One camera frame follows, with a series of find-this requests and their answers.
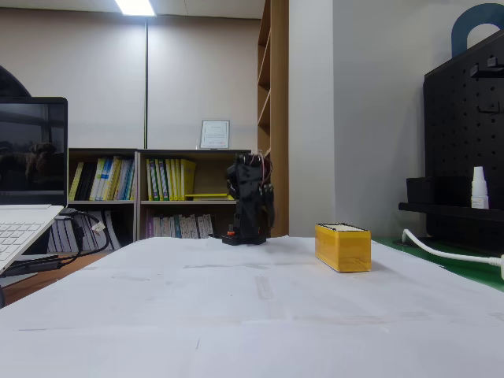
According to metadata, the yellow rectangular box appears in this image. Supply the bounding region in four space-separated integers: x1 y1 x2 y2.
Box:
313 222 372 273

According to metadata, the black clamp with orange knob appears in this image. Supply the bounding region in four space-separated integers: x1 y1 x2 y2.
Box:
221 224 242 247

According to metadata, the flat yellow binder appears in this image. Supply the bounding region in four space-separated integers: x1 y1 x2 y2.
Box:
183 192 230 202

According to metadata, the low grey bookshelf with binders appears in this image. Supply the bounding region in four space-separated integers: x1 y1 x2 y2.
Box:
135 148 253 242

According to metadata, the row of white patterned books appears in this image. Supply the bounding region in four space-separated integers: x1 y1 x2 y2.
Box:
146 213 217 240

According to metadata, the framed white certificate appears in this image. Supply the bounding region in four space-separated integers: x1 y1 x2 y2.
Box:
199 119 232 150

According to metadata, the row of yellow binders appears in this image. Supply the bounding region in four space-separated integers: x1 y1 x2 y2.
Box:
145 157 197 202

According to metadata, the tall wooden bookshelf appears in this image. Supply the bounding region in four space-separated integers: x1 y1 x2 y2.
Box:
257 0 291 238

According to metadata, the white paper table cover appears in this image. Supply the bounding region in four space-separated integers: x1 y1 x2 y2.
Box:
0 235 504 378

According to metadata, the low grey bookshelf with mixed books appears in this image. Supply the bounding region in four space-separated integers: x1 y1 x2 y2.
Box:
67 148 139 253

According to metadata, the black cup holder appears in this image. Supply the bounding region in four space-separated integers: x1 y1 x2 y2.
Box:
406 176 435 206

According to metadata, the row of mixed coloured books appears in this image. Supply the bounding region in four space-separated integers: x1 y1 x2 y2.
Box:
69 156 136 202

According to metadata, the row of white book spines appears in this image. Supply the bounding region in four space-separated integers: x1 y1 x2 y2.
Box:
46 210 124 254

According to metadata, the black pegboard shelf tray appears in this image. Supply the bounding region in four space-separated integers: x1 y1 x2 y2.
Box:
398 201 504 222

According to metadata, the green desk mat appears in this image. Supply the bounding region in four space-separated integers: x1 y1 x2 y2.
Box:
372 235 504 295

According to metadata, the black pegboard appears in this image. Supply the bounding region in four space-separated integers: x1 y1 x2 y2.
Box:
423 29 504 253

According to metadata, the small white bottle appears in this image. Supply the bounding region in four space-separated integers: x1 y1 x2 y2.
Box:
470 165 490 209

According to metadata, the white laptop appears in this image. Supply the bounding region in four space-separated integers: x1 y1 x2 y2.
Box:
0 97 69 277

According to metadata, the ceiling light panel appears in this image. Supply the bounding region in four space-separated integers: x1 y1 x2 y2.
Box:
114 0 156 17

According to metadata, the black pegboard hook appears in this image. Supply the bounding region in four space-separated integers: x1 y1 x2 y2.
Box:
469 57 504 79

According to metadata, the dark blue arch shape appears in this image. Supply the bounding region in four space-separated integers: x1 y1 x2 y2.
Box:
450 2 504 59

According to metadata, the dark haired person head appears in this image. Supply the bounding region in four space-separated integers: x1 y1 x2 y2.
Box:
0 65 33 99

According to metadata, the black looped cable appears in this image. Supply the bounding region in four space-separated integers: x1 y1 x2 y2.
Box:
58 209 112 269

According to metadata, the white power cable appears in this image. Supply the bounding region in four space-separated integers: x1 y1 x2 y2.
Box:
402 228 504 265

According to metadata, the black cable adapter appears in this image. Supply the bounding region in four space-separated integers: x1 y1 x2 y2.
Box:
0 254 61 279

